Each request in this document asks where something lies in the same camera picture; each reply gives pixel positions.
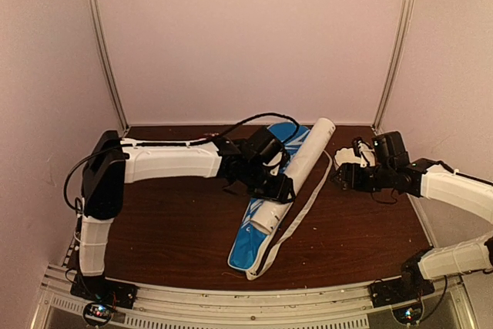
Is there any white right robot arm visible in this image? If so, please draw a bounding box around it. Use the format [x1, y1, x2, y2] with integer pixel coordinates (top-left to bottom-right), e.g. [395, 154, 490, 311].
[333, 131, 492, 300]

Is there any white shuttlecock tube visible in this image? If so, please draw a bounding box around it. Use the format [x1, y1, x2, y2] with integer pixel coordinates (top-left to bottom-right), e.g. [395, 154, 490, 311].
[250, 118, 336, 235]

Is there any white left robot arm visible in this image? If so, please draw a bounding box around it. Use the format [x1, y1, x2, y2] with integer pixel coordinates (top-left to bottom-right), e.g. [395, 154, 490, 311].
[74, 127, 296, 301]

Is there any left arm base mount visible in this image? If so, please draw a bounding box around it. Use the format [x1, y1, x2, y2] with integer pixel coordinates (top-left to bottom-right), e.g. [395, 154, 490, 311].
[70, 279, 138, 327]

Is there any aluminium front rail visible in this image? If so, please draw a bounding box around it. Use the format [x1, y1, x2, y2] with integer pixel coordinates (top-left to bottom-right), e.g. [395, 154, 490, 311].
[28, 264, 479, 328]

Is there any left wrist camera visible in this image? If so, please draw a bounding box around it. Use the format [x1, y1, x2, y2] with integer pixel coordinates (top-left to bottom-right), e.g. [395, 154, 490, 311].
[244, 126, 283, 163]

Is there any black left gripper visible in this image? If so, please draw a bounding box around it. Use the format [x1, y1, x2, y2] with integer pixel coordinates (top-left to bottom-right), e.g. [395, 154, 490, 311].
[243, 160, 295, 203]

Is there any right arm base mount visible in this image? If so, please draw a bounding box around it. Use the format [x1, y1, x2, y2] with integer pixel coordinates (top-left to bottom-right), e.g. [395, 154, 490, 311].
[368, 277, 435, 327]

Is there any aluminium frame post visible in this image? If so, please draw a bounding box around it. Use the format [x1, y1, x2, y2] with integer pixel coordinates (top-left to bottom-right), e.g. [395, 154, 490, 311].
[372, 0, 415, 133]
[88, 0, 130, 133]

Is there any blue racket bag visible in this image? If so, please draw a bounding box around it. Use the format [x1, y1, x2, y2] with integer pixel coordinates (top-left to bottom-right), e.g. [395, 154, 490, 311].
[228, 118, 336, 280]

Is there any left aluminium frame post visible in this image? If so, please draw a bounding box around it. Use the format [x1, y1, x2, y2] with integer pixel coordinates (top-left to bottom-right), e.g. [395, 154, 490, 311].
[88, 0, 130, 133]

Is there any white scalloped bowl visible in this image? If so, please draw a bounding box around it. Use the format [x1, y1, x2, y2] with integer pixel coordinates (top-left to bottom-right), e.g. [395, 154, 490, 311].
[334, 148, 364, 170]

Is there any right aluminium frame post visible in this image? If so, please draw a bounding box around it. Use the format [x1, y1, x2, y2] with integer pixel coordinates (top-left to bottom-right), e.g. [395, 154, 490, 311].
[372, 0, 415, 133]

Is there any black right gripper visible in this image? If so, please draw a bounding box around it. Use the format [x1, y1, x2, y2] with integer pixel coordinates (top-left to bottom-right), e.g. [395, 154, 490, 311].
[330, 163, 394, 193]

